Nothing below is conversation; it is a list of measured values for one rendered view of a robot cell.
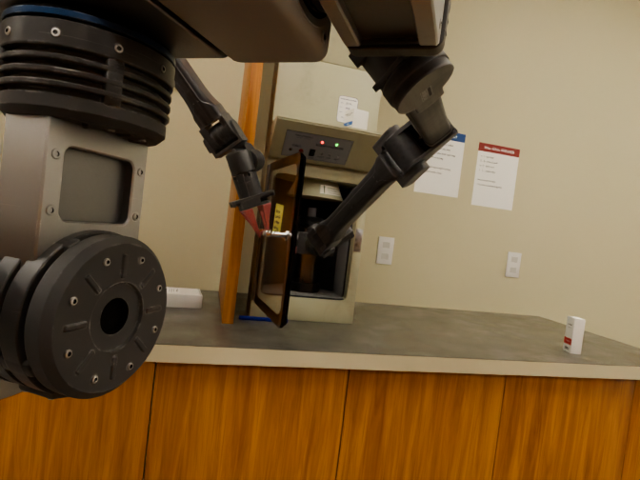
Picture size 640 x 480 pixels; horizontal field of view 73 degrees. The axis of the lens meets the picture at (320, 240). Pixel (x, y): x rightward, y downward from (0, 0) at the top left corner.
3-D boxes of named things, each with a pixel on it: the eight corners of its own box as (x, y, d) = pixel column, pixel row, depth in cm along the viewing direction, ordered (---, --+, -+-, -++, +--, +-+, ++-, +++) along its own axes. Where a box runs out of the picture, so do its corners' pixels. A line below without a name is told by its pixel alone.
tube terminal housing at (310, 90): (242, 300, 151) (268, 78, 149) (330, 307, 159) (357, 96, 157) (248, 317, 127) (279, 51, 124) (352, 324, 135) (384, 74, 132)
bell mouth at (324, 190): (284, 195, 146) (286, 179, 146) (334, 202, 151) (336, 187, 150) (293, 193, 129) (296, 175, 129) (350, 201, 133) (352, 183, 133)
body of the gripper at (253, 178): (230, 210, 104) (220, 180, 103) (270, 197, 107) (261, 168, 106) (234, 210, 98) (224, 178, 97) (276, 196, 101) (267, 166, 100)
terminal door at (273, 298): (255, 302, 126) (271, 164, 124) (283, 330, 97) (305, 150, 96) (252, 301, 125) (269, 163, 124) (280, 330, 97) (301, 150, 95)
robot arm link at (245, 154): (219, 152, 98) (242, 145, 97) (230, 151, 105) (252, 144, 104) (230, 182, 100) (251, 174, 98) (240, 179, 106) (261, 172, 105)
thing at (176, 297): (146, 297, 137) (147, 285, 136) (198, 300, 142) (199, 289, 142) (144, 306, 125) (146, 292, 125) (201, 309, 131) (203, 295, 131)
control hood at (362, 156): (267, 156, 125) (270, 122, 125) (371, 172, 133) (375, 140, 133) (272, 150, 114) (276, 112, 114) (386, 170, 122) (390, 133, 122)
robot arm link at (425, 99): (436, 100, 88) (467, 138, 86) (382, 143, 92) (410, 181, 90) (395, -18, 46) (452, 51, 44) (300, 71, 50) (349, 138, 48)
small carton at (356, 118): (342, 131, 126) (345, 110, 126) (357, 135, 129) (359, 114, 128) (351, 129, 122) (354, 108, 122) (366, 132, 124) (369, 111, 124)
